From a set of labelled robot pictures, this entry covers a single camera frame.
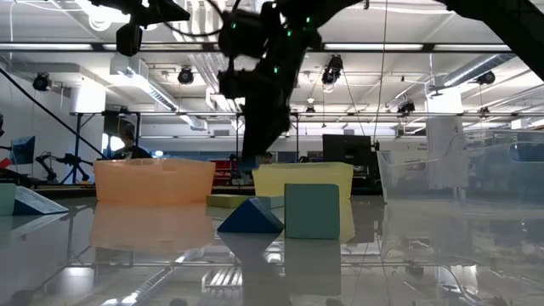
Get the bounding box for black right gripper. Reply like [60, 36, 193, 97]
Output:
[218, 3, 324, 170]

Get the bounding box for lime green notched block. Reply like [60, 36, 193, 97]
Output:
[206, 194, 252, 209]

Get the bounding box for red storage bins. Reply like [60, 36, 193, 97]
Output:
[211, 159, 237, 187]

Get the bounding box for yellow translucent plastic bin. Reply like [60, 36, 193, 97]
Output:
[252, 161, 354, 201]

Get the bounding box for light teal flat block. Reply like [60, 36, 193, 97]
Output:
[256, 195, 286, 210]

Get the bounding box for black monitor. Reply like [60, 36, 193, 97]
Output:
[321, 133, 373, 167]

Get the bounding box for dark blue triangular block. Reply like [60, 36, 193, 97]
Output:
[216, 196, 285, 234]

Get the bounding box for teal square block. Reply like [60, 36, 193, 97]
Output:
[283, 183, 341, 240]

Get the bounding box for orange translucent plastic bin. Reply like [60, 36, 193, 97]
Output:
[93, 157, 217, 204]

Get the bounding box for black overhead beam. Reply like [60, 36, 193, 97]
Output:
[0, 41, 544, 54]

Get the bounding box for clear plastic bin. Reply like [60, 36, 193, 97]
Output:
[376, 128, 544, 205]

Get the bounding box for blue screen monitor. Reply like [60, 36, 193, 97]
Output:
[10, 135, 37, 166]

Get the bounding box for blue wedge block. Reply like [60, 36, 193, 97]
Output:
[12, 185, 70, 216]

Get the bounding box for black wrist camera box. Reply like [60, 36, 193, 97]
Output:
[218, 8, 273, 60]

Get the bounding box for long black cable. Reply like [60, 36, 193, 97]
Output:
[0, 67, 107, 159]

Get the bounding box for silver ventilation duct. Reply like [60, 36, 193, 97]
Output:
[428, 53, 518, 97]

